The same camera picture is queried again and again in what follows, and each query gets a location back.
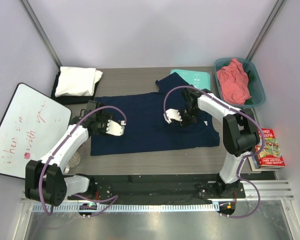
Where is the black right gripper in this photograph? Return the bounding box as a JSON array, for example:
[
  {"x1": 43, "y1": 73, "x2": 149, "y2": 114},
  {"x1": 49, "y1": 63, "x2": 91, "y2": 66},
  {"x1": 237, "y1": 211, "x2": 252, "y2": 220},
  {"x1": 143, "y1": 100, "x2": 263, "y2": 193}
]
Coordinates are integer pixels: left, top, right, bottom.
[{"x1": 174, "y1": 105, "x2": 201, "y2": 126}]

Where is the navy blue t shirt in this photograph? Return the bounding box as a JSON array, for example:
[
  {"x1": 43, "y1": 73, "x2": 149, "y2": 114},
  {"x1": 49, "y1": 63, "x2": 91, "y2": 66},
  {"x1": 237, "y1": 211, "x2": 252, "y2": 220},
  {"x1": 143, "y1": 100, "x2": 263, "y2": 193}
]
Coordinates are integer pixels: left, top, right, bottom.
[{"x1": 90, "y1": 73, "x2": 220, "y2": 156}]

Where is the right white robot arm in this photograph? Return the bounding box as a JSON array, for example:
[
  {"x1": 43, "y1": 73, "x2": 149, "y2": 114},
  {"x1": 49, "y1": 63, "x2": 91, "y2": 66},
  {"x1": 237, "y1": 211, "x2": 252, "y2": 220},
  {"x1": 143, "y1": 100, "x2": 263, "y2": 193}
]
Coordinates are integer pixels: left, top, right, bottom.
[{"x1": 164, "y1": 87, "x2": 262, "y2": 198}]

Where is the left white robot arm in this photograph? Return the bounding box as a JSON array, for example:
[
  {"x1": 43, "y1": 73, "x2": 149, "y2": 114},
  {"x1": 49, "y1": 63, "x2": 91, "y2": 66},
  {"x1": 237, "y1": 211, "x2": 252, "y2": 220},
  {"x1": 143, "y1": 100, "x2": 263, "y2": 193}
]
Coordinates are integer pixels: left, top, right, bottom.
[{"x1": 25, "y1": 100, "x2": 113, "y2": 207}]

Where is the folded black t shirt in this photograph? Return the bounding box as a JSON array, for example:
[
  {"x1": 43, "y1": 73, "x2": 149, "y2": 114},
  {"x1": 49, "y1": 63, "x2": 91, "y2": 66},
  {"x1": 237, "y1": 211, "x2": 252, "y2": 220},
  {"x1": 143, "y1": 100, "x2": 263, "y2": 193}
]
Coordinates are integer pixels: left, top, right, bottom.
[{"x1": 50, "y1": 71, "x2": 99, "y2": 106}]

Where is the teal instruction mat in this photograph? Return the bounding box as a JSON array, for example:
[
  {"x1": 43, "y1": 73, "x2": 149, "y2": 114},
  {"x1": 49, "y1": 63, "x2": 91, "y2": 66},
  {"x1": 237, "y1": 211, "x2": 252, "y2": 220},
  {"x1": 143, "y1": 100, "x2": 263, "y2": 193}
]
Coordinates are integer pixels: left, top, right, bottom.
[{"x1": 170, "y1": 69, "x2": 211, "y2": 90}]

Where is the white mug orange inside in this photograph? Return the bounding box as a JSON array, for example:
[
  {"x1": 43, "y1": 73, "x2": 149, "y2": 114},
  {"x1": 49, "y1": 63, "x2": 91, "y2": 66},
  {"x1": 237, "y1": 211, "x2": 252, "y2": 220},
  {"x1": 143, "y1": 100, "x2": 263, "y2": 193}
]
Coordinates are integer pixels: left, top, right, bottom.
[{"x1": 63, "y1": 151, "x2": 81, "y2": 174}]

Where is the folded white t shirt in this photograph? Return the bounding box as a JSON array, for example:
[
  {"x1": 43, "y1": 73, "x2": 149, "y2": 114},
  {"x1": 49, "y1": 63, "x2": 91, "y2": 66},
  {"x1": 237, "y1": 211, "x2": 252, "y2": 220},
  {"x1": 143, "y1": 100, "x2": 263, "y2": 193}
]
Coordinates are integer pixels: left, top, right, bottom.
[{"x1": 55, "y1": 66, "x2": 103, "y2": 97}]

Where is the pink crumpled t shirt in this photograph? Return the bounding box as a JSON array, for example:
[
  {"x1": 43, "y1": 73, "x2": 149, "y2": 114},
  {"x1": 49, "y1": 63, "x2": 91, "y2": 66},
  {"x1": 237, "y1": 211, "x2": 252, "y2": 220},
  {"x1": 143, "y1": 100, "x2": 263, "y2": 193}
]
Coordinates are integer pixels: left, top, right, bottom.
[{"x1": 216, "y1": 58, "x2": 252, "y2": 105}]

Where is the white dry-erase board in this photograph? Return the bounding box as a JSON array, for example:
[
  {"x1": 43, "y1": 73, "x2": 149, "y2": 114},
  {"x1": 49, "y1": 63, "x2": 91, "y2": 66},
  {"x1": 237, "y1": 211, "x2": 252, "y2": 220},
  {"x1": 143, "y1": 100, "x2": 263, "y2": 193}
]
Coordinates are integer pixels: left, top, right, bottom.
[{"x1": 0, "y1": 83, "x2": 72, "y2": 179}]

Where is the green t shirt in bin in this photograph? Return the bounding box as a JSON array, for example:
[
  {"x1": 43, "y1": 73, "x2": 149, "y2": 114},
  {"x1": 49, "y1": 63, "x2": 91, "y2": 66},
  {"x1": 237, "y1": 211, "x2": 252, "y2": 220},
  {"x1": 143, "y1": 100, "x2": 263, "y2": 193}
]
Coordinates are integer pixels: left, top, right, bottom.
[{"x1": 244, "y1": 70, "x2": 255, "y2": 105}]

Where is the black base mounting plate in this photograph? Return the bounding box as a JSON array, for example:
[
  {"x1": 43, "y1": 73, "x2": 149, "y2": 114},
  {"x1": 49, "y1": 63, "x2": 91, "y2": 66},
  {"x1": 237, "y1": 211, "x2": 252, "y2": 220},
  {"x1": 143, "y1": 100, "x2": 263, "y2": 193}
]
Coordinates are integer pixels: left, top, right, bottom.
[{"x1": 83, "y1": 174, "x2": 246, "y2": 206}]

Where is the book under red book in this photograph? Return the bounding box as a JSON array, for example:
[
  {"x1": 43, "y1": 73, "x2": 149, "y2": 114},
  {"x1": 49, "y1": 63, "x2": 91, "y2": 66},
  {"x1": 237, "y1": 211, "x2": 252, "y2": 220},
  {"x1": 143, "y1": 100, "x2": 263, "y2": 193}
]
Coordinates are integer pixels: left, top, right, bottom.
[{"x1": 248, "y1": 156, "x2": 280, "y2": 172}]

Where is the red storey house book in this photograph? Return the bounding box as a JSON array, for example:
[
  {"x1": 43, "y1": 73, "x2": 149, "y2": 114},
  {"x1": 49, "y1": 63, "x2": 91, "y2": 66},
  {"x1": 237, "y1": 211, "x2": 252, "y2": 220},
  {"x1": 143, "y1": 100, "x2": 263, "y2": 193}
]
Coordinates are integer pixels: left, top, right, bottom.
[{"x1": 255, "y1": 128, "x2": 286, "y2": 168}]

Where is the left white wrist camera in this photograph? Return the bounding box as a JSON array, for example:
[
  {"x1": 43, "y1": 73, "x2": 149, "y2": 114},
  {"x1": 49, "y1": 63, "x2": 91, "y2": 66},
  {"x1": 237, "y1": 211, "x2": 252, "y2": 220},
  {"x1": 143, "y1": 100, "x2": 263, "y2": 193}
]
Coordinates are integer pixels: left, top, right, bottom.
[{"x1": 105, "y1": 120, "x2": 126, "y2": 137}]

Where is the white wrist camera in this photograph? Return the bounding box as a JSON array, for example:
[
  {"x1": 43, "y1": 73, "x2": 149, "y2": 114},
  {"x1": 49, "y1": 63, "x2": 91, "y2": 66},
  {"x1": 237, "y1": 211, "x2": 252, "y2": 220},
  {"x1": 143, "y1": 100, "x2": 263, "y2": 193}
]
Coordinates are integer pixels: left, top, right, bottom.
[
  {"x1": 163, "y1": 108, "x2": 183, "y2": 124},
  {"x1": 105, "y1": 120, "x2": 126, "y2": 137}
]

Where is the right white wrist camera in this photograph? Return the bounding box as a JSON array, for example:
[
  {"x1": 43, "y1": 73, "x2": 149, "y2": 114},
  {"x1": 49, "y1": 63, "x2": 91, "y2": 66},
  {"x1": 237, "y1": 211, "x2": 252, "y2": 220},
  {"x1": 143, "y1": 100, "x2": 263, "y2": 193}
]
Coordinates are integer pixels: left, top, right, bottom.
[{"x1": 163, "y1": 108, "x2": 183, "y2": 124}]

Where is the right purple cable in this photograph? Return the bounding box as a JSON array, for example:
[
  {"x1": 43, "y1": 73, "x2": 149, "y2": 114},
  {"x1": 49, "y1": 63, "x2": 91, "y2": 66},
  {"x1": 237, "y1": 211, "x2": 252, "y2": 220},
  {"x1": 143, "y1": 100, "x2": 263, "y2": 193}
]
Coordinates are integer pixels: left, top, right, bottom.
[{"x1": 162, "y1": 85, "x2": 266, "y2": 219}]

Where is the purple cable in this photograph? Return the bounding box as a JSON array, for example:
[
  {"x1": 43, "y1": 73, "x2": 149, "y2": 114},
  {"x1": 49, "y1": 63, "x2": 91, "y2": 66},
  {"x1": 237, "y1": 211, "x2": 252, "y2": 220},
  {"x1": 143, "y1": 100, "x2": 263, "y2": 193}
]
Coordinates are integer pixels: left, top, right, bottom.
[
  {"x1": 162, "y1": 85, "x2": 266, "y2": 219},
  {"x1": 38, "y1": 105, "x2": 127, "y2": 217}
]

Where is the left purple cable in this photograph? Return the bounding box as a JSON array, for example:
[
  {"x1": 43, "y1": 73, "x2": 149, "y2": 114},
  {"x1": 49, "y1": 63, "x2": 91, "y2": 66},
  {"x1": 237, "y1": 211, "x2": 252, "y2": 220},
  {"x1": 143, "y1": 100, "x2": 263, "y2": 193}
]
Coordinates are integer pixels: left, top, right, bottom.
[{"x1": 38, "y1": 105, "x2": 127, "y2": 217}]

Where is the perforated white cable duct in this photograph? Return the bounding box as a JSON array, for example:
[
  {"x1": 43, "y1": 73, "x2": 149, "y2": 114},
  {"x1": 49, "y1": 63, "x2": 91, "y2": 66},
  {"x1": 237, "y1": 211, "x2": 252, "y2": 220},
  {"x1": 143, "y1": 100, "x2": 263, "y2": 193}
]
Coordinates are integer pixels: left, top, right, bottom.
[{"x1": 32, "y1": 202, "x2": 220, "y2": 213}]

